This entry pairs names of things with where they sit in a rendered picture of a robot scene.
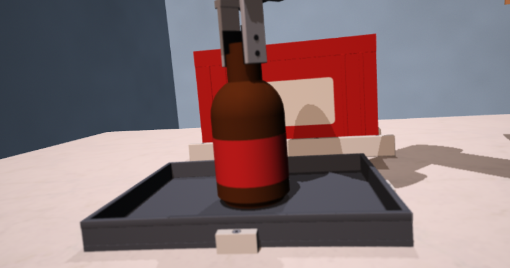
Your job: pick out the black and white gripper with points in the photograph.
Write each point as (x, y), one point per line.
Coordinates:
(252, 34)

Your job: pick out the dark grey shallow tray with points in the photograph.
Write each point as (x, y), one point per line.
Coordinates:
(318, 211)

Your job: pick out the brown bottle with red label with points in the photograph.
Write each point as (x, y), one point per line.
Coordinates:
(249, 137)

